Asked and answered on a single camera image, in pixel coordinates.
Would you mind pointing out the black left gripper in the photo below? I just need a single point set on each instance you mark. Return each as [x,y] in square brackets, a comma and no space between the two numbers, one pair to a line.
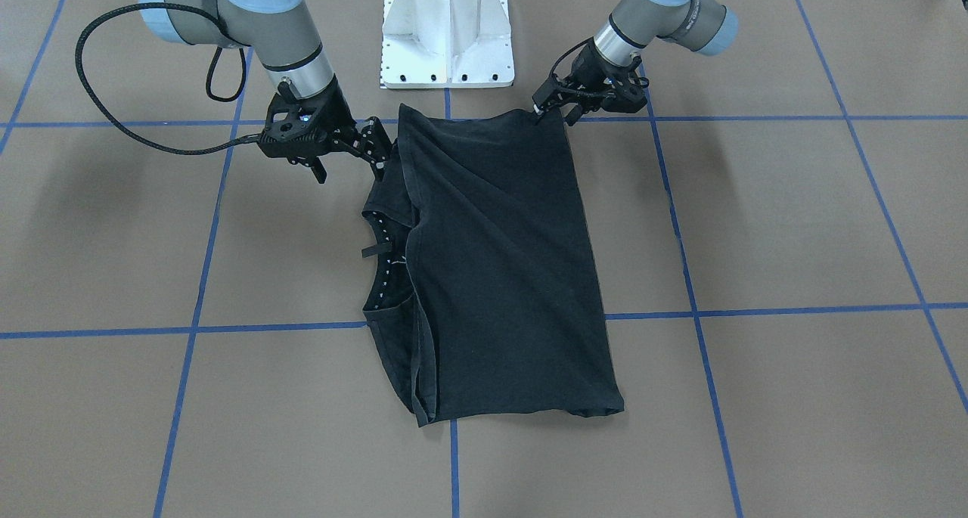
[597,77]

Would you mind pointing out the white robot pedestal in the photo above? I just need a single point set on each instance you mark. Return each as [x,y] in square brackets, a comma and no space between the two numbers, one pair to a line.
[446,44]

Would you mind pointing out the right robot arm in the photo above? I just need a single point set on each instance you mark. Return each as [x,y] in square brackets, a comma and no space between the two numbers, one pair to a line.
[280,32]

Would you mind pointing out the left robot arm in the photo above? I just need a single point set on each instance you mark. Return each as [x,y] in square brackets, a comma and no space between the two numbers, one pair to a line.
[705,27]

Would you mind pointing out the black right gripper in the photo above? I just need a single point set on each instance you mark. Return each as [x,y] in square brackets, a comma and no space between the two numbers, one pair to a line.
[333,111]

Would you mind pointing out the black graphic t-shirt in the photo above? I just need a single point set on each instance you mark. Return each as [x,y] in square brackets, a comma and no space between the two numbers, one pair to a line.
[486,298]

